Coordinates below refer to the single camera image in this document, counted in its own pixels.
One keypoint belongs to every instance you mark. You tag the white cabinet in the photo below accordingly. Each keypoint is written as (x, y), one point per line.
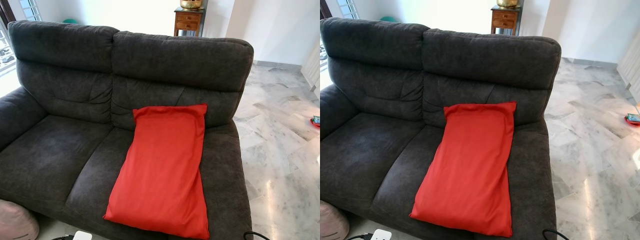
(312, 65)
(631, 62)

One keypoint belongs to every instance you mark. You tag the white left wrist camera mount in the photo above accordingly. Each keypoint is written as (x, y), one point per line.
(381, 235)
(82, 236)

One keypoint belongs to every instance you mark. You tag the window with white grille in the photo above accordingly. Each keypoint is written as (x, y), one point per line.
(30, 9)
(347, 7)

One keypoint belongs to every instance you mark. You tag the red pillow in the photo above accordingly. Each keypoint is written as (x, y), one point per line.
(467, 170)
(160, 170)

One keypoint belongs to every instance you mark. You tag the pink pillow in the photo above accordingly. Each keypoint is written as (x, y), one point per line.
(331, 222)
(15, 222)

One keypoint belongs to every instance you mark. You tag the brass bowl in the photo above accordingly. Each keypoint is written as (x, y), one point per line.
(191, 4)
(507, 3)

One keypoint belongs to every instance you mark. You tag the dark grey fabric sofa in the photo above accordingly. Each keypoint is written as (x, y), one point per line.
(60, 150)
(370, 150)

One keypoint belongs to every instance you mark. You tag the red tray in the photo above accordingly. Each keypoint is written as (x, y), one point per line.
(316, 122)
(632, 120)

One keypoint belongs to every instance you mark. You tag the dark brown door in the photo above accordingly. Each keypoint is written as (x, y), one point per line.
(324, 7)
(5, 12)

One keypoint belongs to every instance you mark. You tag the wooden side table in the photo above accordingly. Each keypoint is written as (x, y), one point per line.
(187, 21)
(504, 19)

